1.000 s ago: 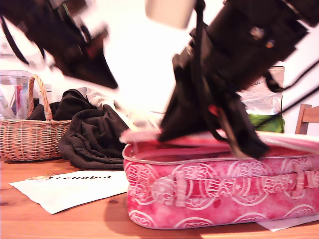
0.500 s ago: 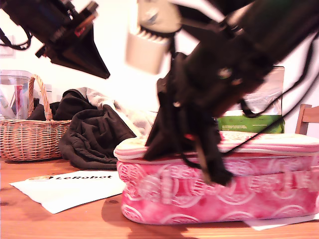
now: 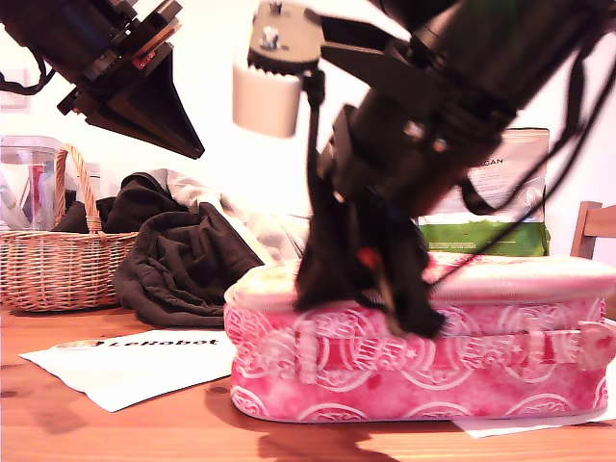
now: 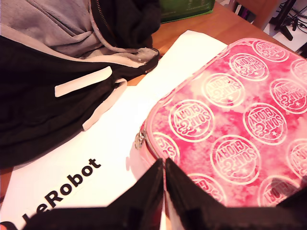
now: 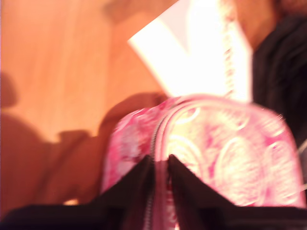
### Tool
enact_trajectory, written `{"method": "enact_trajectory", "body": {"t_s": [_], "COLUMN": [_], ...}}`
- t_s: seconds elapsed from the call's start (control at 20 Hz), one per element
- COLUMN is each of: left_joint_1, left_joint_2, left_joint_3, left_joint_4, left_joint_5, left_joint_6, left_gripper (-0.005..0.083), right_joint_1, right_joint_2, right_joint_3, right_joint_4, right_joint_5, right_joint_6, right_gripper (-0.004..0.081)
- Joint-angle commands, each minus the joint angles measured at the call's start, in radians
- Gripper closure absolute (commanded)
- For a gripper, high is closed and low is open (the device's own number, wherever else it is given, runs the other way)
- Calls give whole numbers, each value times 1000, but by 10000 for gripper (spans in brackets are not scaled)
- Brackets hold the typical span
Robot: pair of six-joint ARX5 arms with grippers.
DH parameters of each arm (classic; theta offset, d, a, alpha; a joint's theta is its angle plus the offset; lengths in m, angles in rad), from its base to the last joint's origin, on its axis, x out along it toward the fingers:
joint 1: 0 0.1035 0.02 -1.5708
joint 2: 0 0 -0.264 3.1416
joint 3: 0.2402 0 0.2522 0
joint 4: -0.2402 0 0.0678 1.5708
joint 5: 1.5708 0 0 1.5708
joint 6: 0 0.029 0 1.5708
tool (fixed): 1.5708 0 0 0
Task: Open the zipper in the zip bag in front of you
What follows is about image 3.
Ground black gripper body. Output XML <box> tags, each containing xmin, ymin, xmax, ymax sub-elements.
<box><xmin>41</xmin><ymin>0</ymin><xmax>185</xmax><ymax>119</ymax></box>
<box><xmin>317</xmin><ymin>103</ymin><xmax>504</xmax><ymax>220</ymax></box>

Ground pink printed zip bag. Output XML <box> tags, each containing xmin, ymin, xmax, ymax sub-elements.
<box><xmin>222</xmin><ymin>252</ymin><xmax>616</xmax><ymax>424</ymax></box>

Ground silver green pet food bag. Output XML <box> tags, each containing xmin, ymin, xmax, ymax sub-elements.
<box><xmin>416</xmin><ymin>127</ymin><xmax>552</xmax><ymax>258</ymax></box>

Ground grey beige garment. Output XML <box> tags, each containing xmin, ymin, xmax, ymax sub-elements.
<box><xmin>163</xmin><ymin>167</ymin><xmax>312</xmax><ymax>265</ymax></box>

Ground small clear capped bottle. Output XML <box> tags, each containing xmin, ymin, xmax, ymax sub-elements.
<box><xmin>85</xmin><ymin>163</ymin><xmax>104</xmax><ymax>196</ymax></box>

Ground small dark cloth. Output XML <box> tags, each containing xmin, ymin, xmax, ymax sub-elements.
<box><xmin>56</xmin><ymin>190</ymin><xmax>103</xmax><ymax>236</ymax></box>

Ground clear plastic jug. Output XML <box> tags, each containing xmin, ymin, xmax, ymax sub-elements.
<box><xmin>0</xmin><ymin>135</ymin><xmax>66</xmax><ymax>232</ymax></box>

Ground white printed letter sheet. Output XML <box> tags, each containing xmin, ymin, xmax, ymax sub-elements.
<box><xmin>450</xmin><ymin>406</ymin><xmax>616</xmax><ymax>440</ymax></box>

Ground wooden chair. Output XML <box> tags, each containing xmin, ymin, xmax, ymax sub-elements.
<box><xmin>569</xmin><ymin>200</ymin><xmax>616</xmax><ymax>264</ymax></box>

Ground white LeRobot logo paper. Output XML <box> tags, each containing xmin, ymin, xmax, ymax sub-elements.
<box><xmin>18</xmin><ymin>327</ymin><xmax>238</xmax><ymax>414</ymax></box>

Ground black camera cable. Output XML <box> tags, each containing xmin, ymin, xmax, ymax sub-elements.
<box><xmin>301</xmin><ymin>69</ymin><xmax>329</xmax><ymax>196</ymax></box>

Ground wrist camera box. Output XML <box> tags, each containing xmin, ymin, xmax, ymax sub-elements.
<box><xmin>231</xmin><ymin>0</ymin><xmax>415</xmax><ymax>140</ymax></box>

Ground white wall switch plate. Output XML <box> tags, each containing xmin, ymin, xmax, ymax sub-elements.
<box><xmin>0</xmin><ymin>66</ymin><xmax>31</xmax><ymax>115</ymax></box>

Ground wicker basket with handle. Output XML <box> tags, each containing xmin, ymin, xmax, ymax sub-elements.
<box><xmin>0</xmin><ymin>142</ymin><xmax>140</xmax><ymax>313</ymax></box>

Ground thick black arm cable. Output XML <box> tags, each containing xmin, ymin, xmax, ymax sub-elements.
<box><xmin>459</xmin><ymin>28</ymin><xmax>616</xmax><ymax>218</ymax></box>

